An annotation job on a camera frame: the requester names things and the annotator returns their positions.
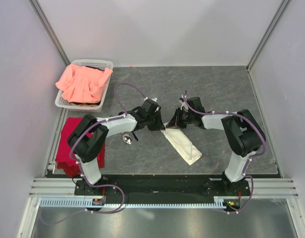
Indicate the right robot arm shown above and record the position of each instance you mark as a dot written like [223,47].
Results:
[244,135]

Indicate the red folded cloth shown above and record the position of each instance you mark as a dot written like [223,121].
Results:
[69,166]

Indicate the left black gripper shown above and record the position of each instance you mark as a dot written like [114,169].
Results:
[159,126]

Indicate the white cloth napkin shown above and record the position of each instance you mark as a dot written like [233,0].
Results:
[182,144]

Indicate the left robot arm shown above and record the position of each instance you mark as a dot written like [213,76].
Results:
[88,138]

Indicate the green handled metal spoon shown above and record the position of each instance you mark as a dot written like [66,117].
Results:
[127,138]

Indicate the left aluminium frame post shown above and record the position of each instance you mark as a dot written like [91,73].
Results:
[49,30]

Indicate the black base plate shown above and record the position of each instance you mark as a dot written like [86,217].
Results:
[216,185]

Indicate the aluminium frame post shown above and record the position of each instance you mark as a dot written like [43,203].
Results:
[268,32]
[49,30]

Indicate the slotted cable duct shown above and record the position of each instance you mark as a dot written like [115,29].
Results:
[101,203]

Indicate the right aluminium frame post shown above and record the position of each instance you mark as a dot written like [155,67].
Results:
[268,32]

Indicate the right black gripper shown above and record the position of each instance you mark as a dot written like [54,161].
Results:
[175,122]

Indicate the white plastic basket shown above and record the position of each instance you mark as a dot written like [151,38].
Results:
[91,108]

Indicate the salmon pink cloth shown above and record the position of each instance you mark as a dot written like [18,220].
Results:
[83,84]

